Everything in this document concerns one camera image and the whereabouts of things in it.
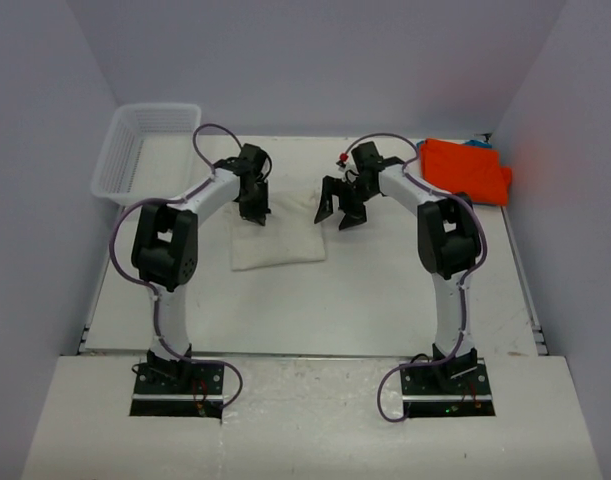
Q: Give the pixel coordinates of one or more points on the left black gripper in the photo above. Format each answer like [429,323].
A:
[258,213]

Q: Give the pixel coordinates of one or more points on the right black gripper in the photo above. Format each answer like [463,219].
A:
[355,215]

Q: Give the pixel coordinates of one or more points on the white t shirt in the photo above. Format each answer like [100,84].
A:
[290,235]

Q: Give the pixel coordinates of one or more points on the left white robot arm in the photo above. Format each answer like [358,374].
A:
[165,250]

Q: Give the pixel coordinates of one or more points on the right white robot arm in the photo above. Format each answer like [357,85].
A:
[450,241]

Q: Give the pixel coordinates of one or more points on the white plastic basket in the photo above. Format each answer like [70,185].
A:
[147,152]

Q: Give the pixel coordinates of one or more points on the folded orange t shirt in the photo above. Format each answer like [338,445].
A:
[461,168]

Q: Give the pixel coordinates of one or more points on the folded blue t shirt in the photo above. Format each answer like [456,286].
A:
[477,144]

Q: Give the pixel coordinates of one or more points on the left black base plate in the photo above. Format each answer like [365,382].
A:
[196,394]

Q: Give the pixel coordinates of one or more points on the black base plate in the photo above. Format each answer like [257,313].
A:
[196,394]
[429,394]

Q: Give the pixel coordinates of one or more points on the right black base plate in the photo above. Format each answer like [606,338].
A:
[429,394]

